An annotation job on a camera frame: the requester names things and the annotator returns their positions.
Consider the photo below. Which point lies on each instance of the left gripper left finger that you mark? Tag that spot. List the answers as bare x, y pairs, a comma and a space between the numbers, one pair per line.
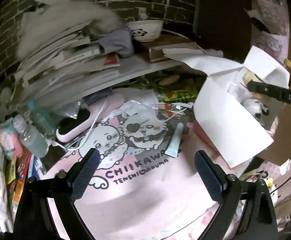
82, 172

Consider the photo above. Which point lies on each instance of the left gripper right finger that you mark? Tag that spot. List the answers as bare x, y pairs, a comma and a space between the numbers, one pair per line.
212, 175

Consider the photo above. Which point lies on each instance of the panda plush toy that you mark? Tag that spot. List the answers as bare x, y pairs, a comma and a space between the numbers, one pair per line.
256, 108

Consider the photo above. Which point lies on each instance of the light blue cosmetic tube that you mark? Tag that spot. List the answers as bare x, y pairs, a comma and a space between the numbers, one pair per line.
172, 149

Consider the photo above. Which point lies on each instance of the yellow plush toy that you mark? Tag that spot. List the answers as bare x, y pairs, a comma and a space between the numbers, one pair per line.
250, 76

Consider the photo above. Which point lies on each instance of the pink hair brush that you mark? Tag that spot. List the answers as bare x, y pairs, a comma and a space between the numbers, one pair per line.
69, 128

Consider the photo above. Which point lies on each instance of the clear liquid bottle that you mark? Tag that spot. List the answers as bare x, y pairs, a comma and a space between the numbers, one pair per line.
30, 137

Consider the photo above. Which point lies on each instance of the pink cartoon cardboard box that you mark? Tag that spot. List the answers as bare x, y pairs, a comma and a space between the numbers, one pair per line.
218, 108

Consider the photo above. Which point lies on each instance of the orange packet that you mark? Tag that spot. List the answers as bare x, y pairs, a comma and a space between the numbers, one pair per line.
19, 186

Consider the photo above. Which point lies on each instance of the pink desk mat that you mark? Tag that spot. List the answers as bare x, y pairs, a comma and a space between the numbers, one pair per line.
138, 192

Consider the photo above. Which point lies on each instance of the teal bottle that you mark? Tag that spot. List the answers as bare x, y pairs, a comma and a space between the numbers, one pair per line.
42, 119

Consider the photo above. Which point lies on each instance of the pink kotex pack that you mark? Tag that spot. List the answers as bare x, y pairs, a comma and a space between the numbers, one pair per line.
9, 140

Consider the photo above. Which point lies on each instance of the chiikawa paper bag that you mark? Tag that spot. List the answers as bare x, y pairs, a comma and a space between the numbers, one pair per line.
270, 28

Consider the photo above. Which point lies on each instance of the stack of books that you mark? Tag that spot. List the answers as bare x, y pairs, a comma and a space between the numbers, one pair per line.
66, 57

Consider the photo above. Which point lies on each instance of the purple cloth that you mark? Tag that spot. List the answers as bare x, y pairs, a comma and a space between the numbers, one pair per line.
119, 41

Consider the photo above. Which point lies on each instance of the white fluffy fur piece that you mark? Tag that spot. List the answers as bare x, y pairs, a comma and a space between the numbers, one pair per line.
39, 28

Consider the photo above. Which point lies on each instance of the panda ceramic bowl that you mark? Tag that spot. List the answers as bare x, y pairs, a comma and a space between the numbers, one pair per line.
146, 31

